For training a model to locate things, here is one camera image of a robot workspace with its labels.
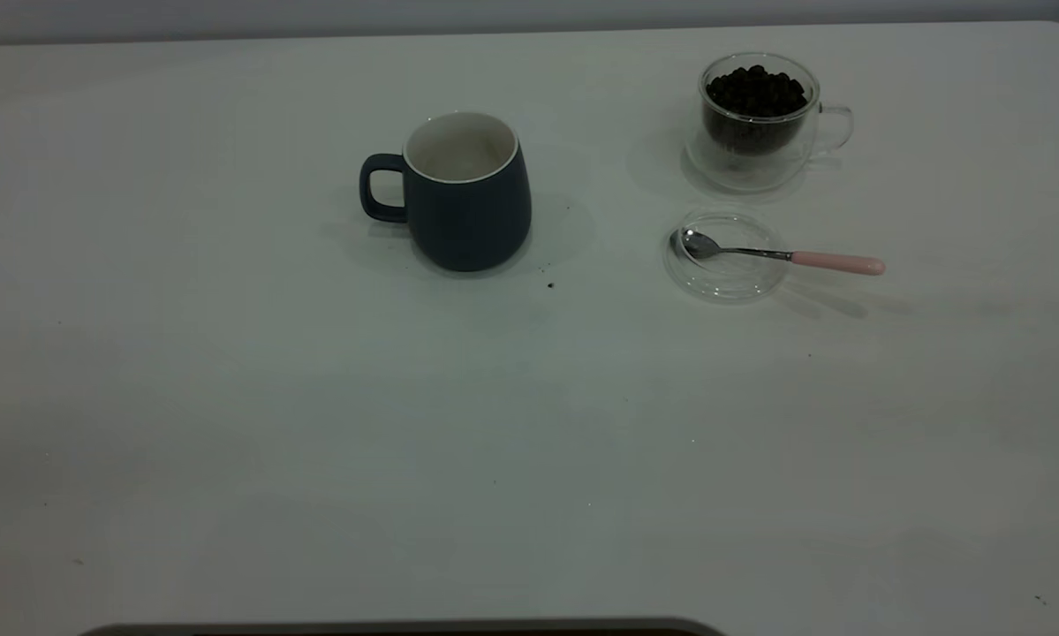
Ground metal spoon with pink handle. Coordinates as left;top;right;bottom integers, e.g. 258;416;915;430
670;229;887;277

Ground dark grey ceramic mug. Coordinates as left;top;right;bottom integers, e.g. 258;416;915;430
359;110;533;273

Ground clear glass saucer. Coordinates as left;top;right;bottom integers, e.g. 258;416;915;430
664;210;790;306

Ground dark coffee beans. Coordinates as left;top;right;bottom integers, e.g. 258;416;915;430
706;64;811;156

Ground clear double-wall glass cup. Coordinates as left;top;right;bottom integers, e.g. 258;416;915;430
685;51;854;193

